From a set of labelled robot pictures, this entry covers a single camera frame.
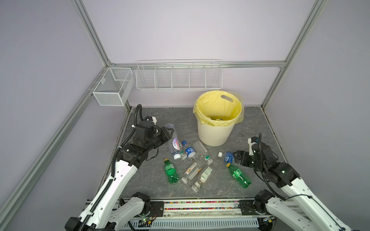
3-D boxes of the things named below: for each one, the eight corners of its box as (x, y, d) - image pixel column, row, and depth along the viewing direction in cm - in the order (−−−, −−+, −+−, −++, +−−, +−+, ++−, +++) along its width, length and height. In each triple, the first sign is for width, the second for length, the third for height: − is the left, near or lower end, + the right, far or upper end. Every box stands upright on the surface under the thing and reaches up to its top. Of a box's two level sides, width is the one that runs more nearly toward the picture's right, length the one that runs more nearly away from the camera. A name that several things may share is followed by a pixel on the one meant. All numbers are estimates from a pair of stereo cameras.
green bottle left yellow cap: (170, 185, 83) (169, 182, 78) (162, 162, 92) (161, 158, 87) (179, 181, 84) (179, 178, 80) (171, 159, 93) (170, 155, 89)
